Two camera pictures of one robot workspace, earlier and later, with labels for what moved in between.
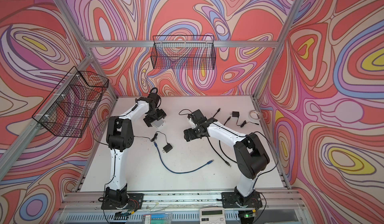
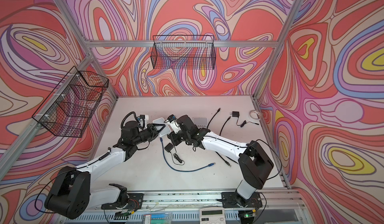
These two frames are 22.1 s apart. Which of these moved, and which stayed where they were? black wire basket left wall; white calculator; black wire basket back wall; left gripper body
Moved: left gripper body
Stayed: white calculator; black wire basket back wall; black wire basket left wall
